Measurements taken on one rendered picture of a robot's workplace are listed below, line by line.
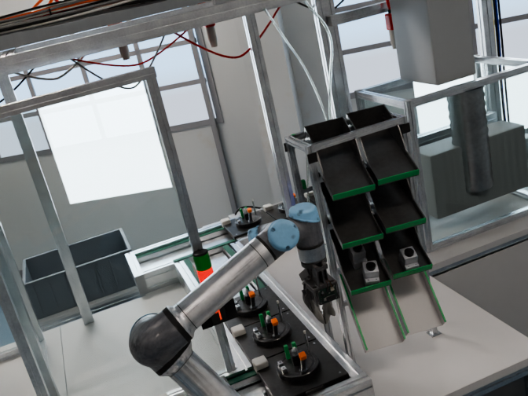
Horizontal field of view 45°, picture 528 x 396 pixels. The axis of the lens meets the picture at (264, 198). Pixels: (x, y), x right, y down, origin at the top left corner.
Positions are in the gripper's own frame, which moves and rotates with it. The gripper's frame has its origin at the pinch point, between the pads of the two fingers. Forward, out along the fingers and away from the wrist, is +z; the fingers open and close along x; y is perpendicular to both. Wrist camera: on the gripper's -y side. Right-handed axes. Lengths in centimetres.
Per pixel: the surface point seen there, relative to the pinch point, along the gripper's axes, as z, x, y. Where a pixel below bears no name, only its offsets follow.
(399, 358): 37, 30, -19
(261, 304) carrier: 25, -2, -64
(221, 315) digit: 3.7, -23.3, -29.1
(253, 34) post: -68, 38, -127
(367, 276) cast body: -0.3, 21.0, -12.5
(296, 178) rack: -28, 14, -40
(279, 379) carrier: 26.3, -12.6, -17.8
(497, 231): 37, 115, -74
